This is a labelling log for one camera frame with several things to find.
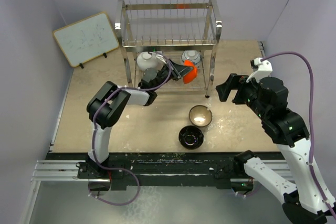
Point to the black glossy bowl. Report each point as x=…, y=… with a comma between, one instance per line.
x=191, y=137

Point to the aluminium extrusion rail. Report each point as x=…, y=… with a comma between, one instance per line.
x=59, y=171

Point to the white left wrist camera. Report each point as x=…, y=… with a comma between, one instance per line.
x=159, y=57

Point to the orange plastic bowl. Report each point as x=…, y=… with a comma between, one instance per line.
x=189, y=77

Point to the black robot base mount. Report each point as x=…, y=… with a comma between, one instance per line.
x=191, y=169

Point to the white ceramic bowl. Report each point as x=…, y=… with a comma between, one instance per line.
x=146, y=60

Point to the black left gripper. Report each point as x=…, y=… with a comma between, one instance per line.
x=179, y=70

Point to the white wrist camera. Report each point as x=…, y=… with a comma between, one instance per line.
x=261, y=69
x=159, y=57

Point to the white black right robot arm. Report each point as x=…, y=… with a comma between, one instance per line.
x=307, y=199

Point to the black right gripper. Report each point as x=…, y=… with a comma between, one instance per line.
x=234, y=81

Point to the stainless steel dish rack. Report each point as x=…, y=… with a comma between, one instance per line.
x=171, y=27

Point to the small framed whiteboard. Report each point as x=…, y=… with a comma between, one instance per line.
x=86, y=39

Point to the blue white patterned bowl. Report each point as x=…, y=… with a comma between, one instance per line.
x=192, y=56

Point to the brown beige bowl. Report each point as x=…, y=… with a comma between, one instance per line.
x=200, y=115

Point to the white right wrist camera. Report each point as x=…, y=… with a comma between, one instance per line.
x=261, y=69

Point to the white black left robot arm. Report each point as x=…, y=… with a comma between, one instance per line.
x=107, y=106

